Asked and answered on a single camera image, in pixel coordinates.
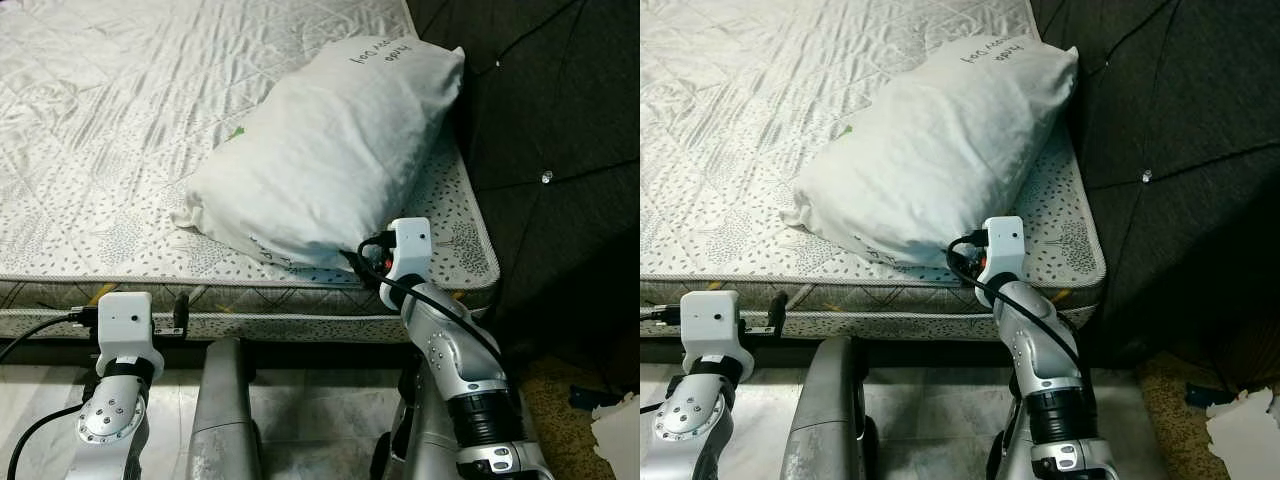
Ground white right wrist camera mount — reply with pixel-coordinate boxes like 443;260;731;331
980;215;1026;283
383;217;433;286

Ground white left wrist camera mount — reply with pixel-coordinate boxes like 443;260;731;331
95;291;154;363
680;290;741;366

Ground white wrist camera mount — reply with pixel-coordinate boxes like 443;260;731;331
383;217;433;286
95;291;154;363
680;290;741;366
980;215;1026;283

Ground silver left robot leg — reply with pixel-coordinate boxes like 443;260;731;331
780;336;871;480
187;338;263;480

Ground brown rug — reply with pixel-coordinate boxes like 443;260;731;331
520;355;641;480
1135;350;1280;480

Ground white grey patterned mattress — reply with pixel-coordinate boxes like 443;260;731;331
640;0;1108;341
0;0;501;341

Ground dark tufted headboard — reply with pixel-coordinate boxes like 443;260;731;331
405;0;641;391
1030;0;1280;371

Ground silver right robot leg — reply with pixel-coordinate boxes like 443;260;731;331
372;365;471;480
985;400;1041;480

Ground silver robot leg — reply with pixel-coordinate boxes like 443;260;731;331
780;336;871;480
372;365;471;480
187;338;263;480
985;400;1041;480

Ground small blue object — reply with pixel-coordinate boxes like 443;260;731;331
568;385;626;411
1185;380;1246;411

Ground white pillow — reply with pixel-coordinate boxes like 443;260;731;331
170;37;467;273
780;35;1081;269

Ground white torn cardboard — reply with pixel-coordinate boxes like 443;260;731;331
590;392;641;480
1205;388;1280;480

